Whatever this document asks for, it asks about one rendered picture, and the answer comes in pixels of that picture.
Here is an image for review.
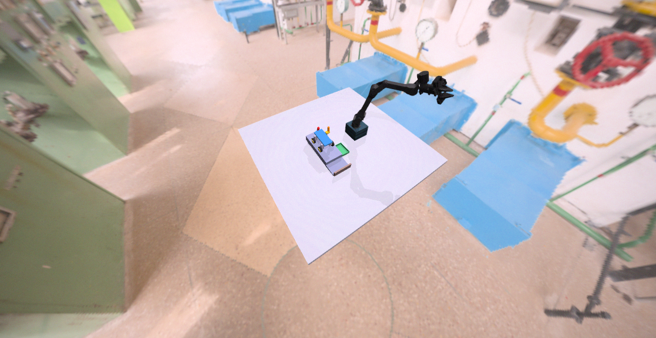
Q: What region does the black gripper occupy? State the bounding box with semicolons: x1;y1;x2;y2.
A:
426;76;454;104

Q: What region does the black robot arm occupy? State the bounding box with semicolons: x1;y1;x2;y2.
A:
351;71;429;129

